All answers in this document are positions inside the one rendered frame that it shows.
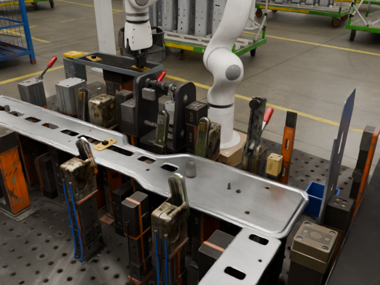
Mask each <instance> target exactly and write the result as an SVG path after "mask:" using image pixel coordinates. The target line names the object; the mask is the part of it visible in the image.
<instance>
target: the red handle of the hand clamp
mask: <svg viewBox="0 0 380 285"><path fill-rule="evenodd" d="M273 112H274V110H273V108H272V107H268V108H267V110H266V112H265V114H264V121H263V125H262V132H261V135H262V133H263V131H264V129H265V127H266V125H267V124H268V122H269V120H270V118H271V116H272V114H273ZM254 144H255V141H253V140H252V142H251V144H250V146H249V147H248V149H249V150H250V151H252V152H253V151H254Z"/></svg>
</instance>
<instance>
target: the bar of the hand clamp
mask: <svg viewBox="0 0 380 285"><path fill-rule="evenodd" d="M265 106H266V98H264V97H259V96H254V97H252V100H251V101H250V102H249V107H250V108H251V111H250V116H249V123H248V131H247V139H246V143H245V152H244V153H245V154H247V153H249V149H248V147H249V146H250V144H251V140H253V141H255V144H254V151H253V156H256V149H257V147H258V146H259V145H260V139H261V132H262V125H263V121H264V113H265Z"/></svg>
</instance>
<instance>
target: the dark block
mask: <svg viewBox="0 0 380 285"><path fill-rule="evenodd" d="M204 117H208V103H204V102H200V101H195V102H193V103H191V104H190V105H188V106H186V107H185V124H186V125H187V153H191V154H194V155H195V150H196V141H197V129H198V123H199V120H200V119H201V118H204Z"/></svg>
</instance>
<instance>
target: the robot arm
mask: <svg viewBox="0 0 380 285"><path fill-rule="evenodd" d="M157 1H158V0H124V2H125V10H126V19H127V22H126V24H125V29H124V44H125V48H126V53H128V54H131V55H132V56H133V57H134V60H135V67H138V68H141V64H142V65H143V66H144V67H146V56H147V55H148V52H149V50H150V49H152V48H153V45H152V31H151V27H150V22H149V20H148V19H149V6H151V5H152V4H154V3H155V2H157ZM251 8H252V0H227V2H226V7H225V9H224V13H223V16H222V20H221V22H220V24H219V27H218V28H217V30H216V32H215V34H214V35H213V37H212V38H211V40H210V42H209V43H208V45H207V47H206V49H205V52H204V57H203V61H204V65H205V67H206V69H207V70H208V71H209V72H210V73H211V74H213V76H214V83H213V86H212V87H211V88H210V89H209V90H208V96H207V103H208V106H210V109H208V118H209V119H210V120H211V121H212V122H215V123H219V124H220V125H221V145H220V150H225V149H231V148H233V147H235V146H237V145H238V144H239V142H240V136H239V134H238V133H237V132H235V131H233V126H234V104H235V92H236V90H237V88H238V86H239V85H240V83H241V81H242V79H243V75H244V69H243V64H242V62H241V60H240V59H239V57H237V56H236V55H235V54H234V53H232V48H233V45H234V43H235V41H236V40H237V39H238V37H239V36H240V35H241V34H242V32H243V30H244V28H245V26H246V23H247V21H248V18H249V14H250V12H251ZM140 49H141V55H140V57H139V50H140ZM131 50H132V51H131Z"/></svg>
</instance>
